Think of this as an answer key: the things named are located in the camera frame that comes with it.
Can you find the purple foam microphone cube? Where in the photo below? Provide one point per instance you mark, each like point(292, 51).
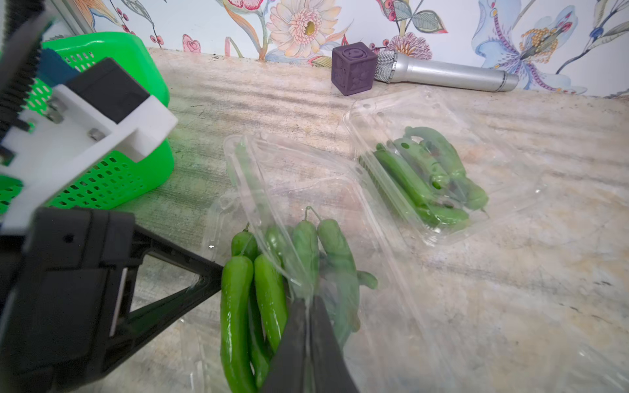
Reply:
point(353, 68)

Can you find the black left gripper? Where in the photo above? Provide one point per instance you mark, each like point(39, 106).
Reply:
point(66, 319)

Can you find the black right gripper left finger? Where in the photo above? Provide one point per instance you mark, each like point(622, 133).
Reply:
point(287, 369)

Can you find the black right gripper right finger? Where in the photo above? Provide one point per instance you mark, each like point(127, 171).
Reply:
point(329, 370)

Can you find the clear pepper clamshell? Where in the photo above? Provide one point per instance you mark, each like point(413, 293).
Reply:
point(442, 173)
point(298, 223)

